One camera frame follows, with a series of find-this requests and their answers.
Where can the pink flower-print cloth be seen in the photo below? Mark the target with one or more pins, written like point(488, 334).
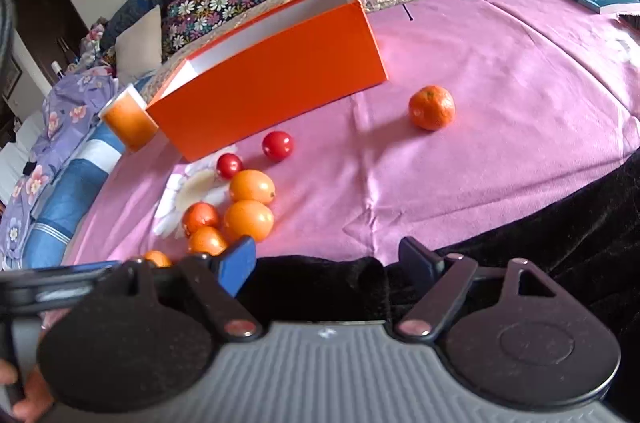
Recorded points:
point(547, 100)

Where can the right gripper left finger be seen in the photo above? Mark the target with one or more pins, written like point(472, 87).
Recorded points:
point(204, 287)

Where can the blue white striped blanket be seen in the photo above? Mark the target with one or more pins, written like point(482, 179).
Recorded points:
point(59, 211)

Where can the textured orange mandarin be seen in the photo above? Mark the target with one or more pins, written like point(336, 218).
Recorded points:
point(431, 108)

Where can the small orange fruit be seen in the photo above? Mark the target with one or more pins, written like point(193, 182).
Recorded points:
point(158, 258)

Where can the small reddish-orange fruit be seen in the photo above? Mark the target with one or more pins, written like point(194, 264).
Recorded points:
point(199, 215)

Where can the beige cushion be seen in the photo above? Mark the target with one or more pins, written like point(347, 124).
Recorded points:
point(139, 48)

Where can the lilac floral fabric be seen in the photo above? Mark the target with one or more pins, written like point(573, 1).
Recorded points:
point(68, 113)

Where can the orange cylindrical cup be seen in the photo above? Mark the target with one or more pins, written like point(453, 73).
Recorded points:
point(126, 116)

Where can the orange cardboard box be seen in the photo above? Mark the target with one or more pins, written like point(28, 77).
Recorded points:
point(285, 62)

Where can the smooth orange kumquat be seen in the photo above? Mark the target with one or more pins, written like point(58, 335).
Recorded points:
point(247, 219)
point(207, 240)
point(252, 185)

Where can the round red cherry tomato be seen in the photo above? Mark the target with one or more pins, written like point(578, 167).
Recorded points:
point(278, 146)

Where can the black velvet cloth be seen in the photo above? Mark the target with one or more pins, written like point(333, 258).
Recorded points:
point(588, 243)

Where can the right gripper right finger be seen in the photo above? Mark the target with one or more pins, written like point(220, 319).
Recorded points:
point(443, 283)

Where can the person's left hand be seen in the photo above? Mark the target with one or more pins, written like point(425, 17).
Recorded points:
point(25, 395)

